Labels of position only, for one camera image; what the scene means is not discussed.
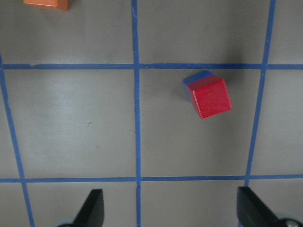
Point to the blue wooden block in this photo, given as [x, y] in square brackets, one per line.
[196, 76]

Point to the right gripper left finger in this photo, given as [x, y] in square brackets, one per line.
[92, 212]

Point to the orange wooden block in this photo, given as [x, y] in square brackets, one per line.
[48, 4]

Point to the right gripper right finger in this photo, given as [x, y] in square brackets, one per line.
[253, 212]

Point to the red wooden block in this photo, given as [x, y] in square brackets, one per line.
[209, 95]

